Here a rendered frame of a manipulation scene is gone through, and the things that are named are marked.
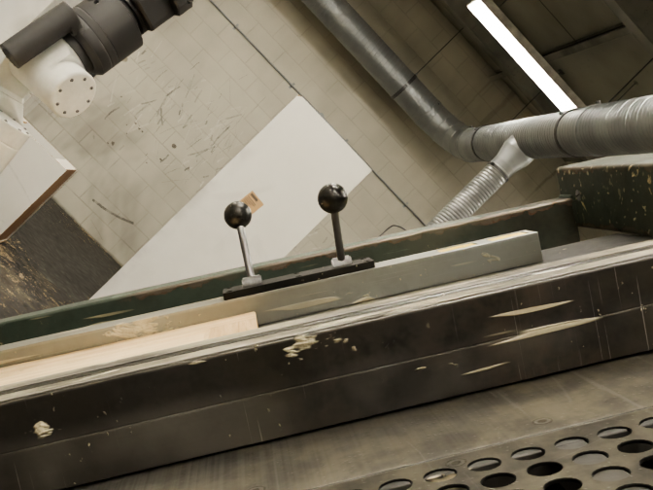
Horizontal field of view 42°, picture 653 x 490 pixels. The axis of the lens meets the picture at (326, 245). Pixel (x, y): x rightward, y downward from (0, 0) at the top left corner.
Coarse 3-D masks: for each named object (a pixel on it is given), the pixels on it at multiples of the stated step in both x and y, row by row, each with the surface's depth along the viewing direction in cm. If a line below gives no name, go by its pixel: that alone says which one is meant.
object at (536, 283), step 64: (640, 256) 62; (320, 320) 64; (384, 320) 60; (448, 320) 61; (512, 320) 61; (576, 320) 62; (640, 320) 62; (64, 384) 59; (128, 384) 59; (192, 384) 59; (256, 384) 60; (320, 384) 60; (384, 384) 61; (448, 384) 61; (0, 448) 58; (64, 448) 59; (128, 448) 59; (192, 448) 60
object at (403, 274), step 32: (416, 256) 114; (448, 256) 112; (480, 256) 112; (512, 256) 112; (288, 288) 110; (320, 288) 110; (352, 288) 110; (384, 288) 111; (416, 288) 111; (128, 320) 110; (160, 320) 108; (192, 320) 109; (0, 352) 106; (32, 352) 107; (64, 352) 107
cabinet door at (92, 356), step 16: (224, 320) 107; (240, 320) 104; (256, 320) 103; (144, 336) 107; (160, 336) 104; (176, 336) 103; (192, 336) 102; (208, 336) 98; (80, 352) 105; (96, 352) 103; (112, 352) 102; (128, 352) 100; (144, 352) 98; (0, 368) 106; (16, 368) 103; (32, 368) 101; (48, 368) 100; (64, 368) 98; (0, 384) 97
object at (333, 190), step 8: (328, 184) 106; (336, 184) 106; (320, 192) 106; (328, 192) 105; (336, 192) 105; (344, 192) 106; (320, 200) 106; (328, 200) 105; (336, 200) 105; (344, 200) 106; (328, 208) 105; (336, 208) 105; (336, 216) 108; (336, 224) 108; (336, 232) 109; (336, 240) 110; (336, 248) 111; (344, 256) 112; (336, 264) 112; (344, 264) 112
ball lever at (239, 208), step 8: (232, 208) 114; (240, 208) 114; (248, 208) 115; (224, 216) 115; (232, 216) 114; (240, 216) 114; (248, 216) 115; (232, 224) 115; (240, 224) 114; (248, 224) 116; (240, 232) 114; (240, 240) 114; (248, 248) 114; (248, 256) 113; (248, 264) 112; (248, 272) 112; (248, 280) 111; (256, 280) 111
